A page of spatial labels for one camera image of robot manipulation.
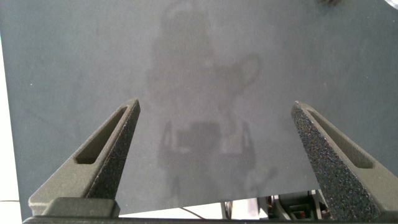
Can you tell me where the dark mat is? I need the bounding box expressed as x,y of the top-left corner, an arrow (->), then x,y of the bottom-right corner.
0,0 -> 398,219

